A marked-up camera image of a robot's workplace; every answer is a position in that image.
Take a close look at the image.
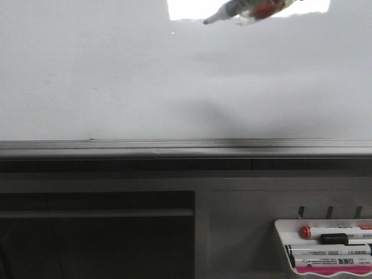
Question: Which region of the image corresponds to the white whiteboard marker taped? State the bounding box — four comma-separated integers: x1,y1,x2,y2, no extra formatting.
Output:
203,0,296,26

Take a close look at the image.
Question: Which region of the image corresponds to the white whiteboard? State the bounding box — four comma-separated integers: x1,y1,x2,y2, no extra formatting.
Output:
1,1,371,141

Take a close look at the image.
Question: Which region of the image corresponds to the left black tray hook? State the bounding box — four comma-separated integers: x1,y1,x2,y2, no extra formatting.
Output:
298,206,305,220

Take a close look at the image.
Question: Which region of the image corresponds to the black tray hook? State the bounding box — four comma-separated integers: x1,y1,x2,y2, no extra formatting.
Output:
298,206,305,220
325,206,334,219
354,206,363,219

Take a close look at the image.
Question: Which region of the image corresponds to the white marker tray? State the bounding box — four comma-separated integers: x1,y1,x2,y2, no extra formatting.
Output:
274,219,371,278

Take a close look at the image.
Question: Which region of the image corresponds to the red capped white marker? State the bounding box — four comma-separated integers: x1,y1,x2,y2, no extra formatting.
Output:
299,226,371,239

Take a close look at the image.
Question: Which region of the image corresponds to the white marker black end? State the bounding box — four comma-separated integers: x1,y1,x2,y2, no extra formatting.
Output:
284,244,371,256

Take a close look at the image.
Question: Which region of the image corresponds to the middle black tray hook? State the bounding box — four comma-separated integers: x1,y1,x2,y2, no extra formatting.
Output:
325,206,334,219

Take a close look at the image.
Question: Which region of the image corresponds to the white marker with label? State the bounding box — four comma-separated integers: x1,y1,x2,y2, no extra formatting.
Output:
289,255,371,268

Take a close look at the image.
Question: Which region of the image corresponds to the right black tray hook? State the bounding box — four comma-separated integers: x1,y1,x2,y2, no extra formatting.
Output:
354,206,363,219

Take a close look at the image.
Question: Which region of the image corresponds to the black capped white marker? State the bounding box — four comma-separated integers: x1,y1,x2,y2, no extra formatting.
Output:
319,233,371,245

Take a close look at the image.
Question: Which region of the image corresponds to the grey whiteboard frame ledge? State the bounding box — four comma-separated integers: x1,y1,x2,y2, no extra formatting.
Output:
1,139,371,173

